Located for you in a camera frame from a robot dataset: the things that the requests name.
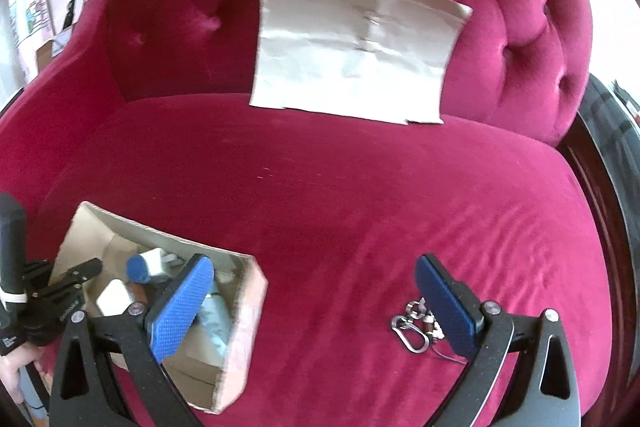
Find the grey plaid blanket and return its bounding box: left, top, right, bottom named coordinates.
left=580, top=74, right=640, bottom=228

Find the small white charger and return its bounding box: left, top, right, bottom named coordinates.
left=139, top=248, right=177, bottom=269

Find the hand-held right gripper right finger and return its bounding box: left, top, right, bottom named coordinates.
left=415, top=254, right=583, bottom=427

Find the white tube with green print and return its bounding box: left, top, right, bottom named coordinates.
left=197, top=279, right=233, bottom=359

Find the large white charger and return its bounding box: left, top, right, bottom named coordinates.
left=95, top=278, right=133, bottom=319

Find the key ring with carabiner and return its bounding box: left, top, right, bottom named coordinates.
left=389, top=298, right=469, bottom=366

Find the cardboard box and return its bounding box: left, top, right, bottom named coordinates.
left=50, top=201, right=270, bottom=416

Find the person's left hand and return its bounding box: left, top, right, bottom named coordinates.
left=0, top=349, right=43, bottom=408

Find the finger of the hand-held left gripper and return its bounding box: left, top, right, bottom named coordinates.
left=47, top=258, right=104, bottom=294

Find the red velvet tufted sofa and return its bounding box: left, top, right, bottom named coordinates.
left=0, top=0, right=615, bottom=427

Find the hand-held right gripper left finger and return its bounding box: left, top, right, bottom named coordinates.
left=50, top=253, right=216, bottom=427

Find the creased brown paper sheet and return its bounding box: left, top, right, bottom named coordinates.
left=249, top=0, right=474, bottom=126

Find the small brown carton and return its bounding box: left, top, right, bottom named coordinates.
left=34, top=32, right=72, bottom=74

